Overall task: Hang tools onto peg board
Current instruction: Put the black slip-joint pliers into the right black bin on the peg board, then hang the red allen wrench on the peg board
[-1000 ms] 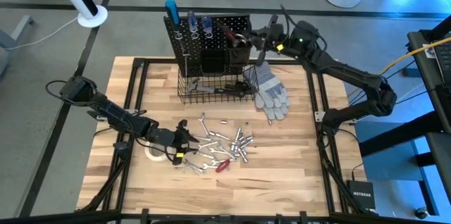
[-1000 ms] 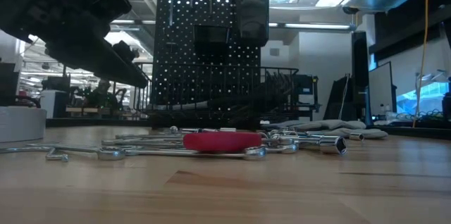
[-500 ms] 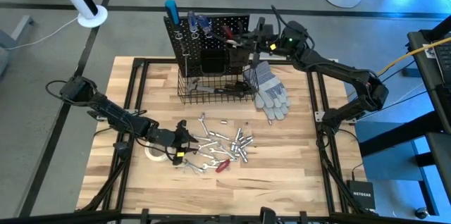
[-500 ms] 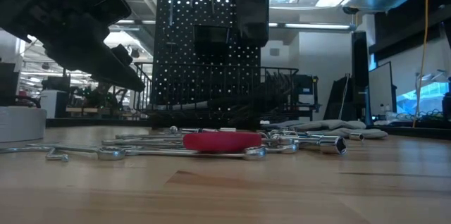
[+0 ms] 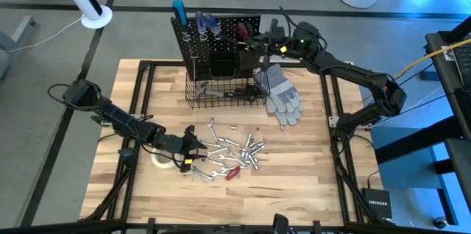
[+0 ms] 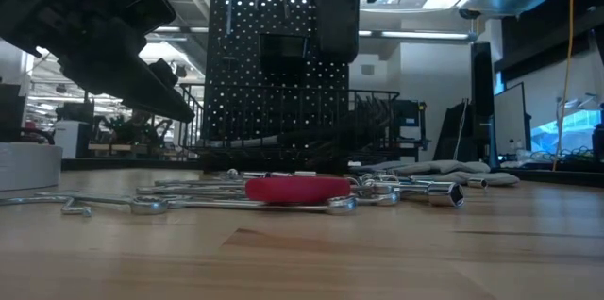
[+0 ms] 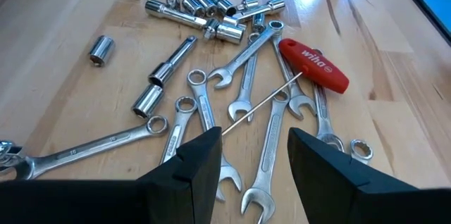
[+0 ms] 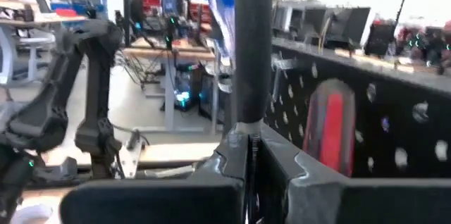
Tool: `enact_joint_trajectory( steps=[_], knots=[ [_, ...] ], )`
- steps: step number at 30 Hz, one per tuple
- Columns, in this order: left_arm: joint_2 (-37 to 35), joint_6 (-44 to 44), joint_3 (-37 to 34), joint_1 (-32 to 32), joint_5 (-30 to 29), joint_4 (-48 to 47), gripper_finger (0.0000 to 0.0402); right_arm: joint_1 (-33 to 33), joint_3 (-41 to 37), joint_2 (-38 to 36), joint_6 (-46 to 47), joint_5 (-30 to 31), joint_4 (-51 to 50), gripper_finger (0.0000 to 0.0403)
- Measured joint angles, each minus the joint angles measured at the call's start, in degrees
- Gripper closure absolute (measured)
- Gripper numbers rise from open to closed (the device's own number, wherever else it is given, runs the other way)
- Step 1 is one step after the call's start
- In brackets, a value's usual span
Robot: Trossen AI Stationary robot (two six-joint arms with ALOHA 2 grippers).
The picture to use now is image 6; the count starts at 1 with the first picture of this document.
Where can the black metal peg board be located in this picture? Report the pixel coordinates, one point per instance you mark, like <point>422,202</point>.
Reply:
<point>236,102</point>

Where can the tall black plastic bin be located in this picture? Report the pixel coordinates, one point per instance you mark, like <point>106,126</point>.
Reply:
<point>337,21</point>

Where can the white and black box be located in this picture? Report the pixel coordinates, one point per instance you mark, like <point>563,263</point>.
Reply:
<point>66,137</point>

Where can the black column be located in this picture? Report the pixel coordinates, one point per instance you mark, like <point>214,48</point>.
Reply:
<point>482,102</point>

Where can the grey striped work glove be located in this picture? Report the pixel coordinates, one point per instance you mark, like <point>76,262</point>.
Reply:
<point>439,166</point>
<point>491,178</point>

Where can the short black plastic bin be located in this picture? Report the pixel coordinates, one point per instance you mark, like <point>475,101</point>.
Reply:
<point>283,54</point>

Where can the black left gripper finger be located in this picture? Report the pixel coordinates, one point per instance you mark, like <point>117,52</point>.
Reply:
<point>137,88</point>
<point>164,73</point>

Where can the black equipment cart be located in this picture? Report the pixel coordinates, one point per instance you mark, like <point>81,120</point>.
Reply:
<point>410,116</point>

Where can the black leaning board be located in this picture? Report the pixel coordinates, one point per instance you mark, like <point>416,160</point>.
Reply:
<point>448,135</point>

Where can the white tape roll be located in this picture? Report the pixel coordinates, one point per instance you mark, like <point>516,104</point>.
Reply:
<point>28,168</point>

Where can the white panel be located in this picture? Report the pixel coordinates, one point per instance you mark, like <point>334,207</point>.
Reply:
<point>509,121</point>

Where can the long chrome tubular socket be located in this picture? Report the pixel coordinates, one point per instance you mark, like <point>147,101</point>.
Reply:
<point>446,194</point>

